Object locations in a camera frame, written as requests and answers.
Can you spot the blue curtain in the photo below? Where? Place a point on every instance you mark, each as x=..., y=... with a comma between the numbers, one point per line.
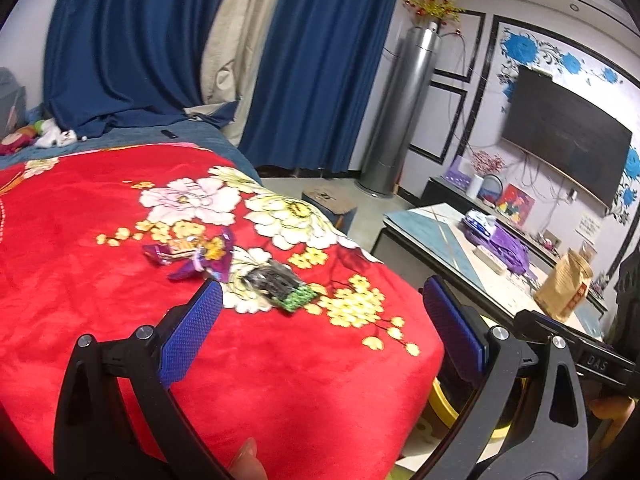
x=320, y=60
x=125, y=35

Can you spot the person's left hand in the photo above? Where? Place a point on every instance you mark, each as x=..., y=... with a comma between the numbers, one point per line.
x=247, y=462

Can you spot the black green snack packet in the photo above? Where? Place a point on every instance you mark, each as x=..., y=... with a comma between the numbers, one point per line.
x=272, y=285

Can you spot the white plush toy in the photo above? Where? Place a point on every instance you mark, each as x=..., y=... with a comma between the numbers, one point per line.
x=55, y=135

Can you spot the white paper notice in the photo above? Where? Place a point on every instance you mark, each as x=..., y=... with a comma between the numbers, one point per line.
x=587, y=225

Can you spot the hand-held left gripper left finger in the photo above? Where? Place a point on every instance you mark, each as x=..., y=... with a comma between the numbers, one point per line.
x=192, y=330

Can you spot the yellow flower decoration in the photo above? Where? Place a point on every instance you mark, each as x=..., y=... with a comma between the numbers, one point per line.
x=432, y=7

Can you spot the purple snack wrapper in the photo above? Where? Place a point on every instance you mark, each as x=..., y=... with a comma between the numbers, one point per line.
x=217, y=260

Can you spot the grey sofa cushion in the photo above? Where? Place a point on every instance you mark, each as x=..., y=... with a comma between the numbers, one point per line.
x=11, y=100

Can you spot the red plush toy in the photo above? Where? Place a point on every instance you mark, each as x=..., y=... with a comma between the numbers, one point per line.
x=17, y=141

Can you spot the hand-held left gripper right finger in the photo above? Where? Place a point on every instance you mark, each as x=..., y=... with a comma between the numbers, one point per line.
x=452, y=330

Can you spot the silver tower air conditioner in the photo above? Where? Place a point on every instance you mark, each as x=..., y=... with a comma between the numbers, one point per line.
x=400, y=110

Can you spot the small orange purple wrapper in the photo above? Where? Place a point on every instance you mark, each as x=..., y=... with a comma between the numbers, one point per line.
x=172, y=250

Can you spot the beige oblong box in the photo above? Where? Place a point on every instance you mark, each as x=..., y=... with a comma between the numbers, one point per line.
x=490, y=260

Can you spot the blue sofa cover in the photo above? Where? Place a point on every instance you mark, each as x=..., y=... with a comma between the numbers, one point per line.
x=125, y=137

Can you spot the red floral blanket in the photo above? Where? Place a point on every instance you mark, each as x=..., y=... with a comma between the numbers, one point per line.
x=75, y=260

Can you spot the black remote control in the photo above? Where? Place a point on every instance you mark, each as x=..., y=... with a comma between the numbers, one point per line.
x=170, y=134

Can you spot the colourful painting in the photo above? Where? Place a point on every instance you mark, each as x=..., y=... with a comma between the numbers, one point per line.
x=515, y=205

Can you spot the beige curtain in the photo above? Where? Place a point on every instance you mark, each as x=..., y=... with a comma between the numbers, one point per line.
x=240, y=35

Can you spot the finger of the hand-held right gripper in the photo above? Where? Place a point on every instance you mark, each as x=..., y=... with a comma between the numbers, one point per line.
x=535, y=322

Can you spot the white blue tissue pack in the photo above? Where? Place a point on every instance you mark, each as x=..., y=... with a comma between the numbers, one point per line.
x=479, y=221

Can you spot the blue stool with cardboard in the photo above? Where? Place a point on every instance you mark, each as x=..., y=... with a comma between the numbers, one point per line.
x=330, y=205

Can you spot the red flower decoration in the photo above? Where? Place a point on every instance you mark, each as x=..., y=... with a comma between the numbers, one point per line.
x=487, y=161

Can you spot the brown paper bag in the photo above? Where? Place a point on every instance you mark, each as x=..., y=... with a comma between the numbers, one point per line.
x=562, y=285

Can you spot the coffee table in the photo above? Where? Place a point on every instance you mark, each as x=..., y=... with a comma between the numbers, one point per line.
x=415, y=222

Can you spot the purple box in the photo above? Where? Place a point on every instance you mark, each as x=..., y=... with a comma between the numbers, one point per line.
x=456, y=172

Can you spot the person's right hand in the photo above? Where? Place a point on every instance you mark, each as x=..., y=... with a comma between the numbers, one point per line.
x=607, y=410

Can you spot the black wall television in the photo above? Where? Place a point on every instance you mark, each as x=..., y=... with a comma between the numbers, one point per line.
x=565, y=135

